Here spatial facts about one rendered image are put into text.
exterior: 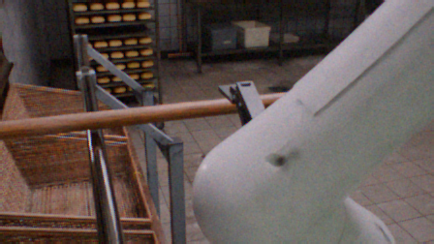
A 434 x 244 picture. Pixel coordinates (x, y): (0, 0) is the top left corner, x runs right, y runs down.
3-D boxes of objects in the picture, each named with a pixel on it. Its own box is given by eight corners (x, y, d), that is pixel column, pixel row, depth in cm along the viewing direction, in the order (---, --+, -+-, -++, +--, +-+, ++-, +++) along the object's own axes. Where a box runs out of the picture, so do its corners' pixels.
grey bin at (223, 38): (210, 50, 531) (210, 30, 522) (200, 42, 575) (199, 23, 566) (238, 48, 541) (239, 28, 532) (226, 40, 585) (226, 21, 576)
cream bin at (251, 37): (244, 47, 543) (244, 28, 534) (230, 40, 586) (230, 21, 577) (270, 45, 554) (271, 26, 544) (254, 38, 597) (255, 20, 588)
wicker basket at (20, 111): (10, 191, 170) (-5, 125, 160) (18, 135, 219) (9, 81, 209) (134, 171, 185) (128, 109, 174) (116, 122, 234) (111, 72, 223)
